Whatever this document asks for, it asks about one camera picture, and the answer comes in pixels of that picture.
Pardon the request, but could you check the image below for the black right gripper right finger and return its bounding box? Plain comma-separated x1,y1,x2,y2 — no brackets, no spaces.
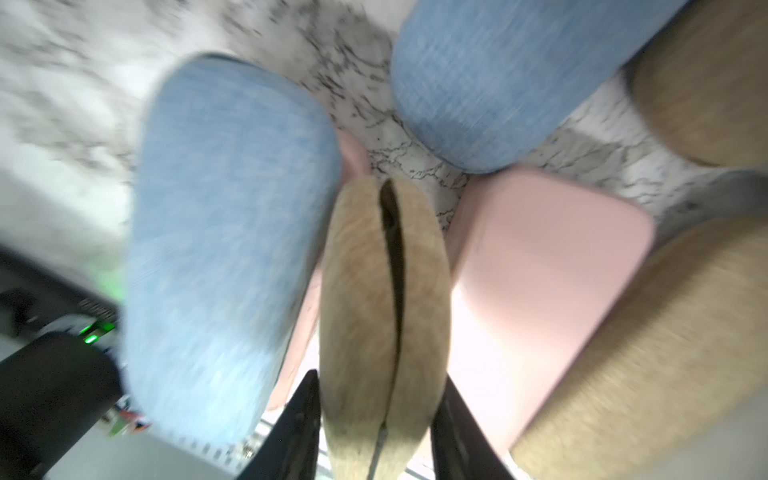
430,377,514,480

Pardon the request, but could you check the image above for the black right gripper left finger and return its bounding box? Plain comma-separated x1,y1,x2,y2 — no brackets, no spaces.
237,370,321,480

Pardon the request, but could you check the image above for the tan glasses case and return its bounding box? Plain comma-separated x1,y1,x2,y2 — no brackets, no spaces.
630,0,767,167
319,177,451,479
511,217,767,479

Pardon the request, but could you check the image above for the light blue case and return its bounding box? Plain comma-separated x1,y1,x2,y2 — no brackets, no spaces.
390,1,681,174
120,55,342,444

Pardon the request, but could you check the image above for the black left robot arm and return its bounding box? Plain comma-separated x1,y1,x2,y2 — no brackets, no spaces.
1,247,123,479

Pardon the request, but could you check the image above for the pink glasses case right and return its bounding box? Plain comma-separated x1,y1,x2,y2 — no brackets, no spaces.
445,166,655,454

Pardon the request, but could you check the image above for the pink glasses case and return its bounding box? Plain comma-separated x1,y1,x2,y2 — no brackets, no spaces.
266,129,371,411
445,166,655,454

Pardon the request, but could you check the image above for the pink glasses case left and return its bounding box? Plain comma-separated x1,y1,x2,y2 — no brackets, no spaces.
266,129,371,411

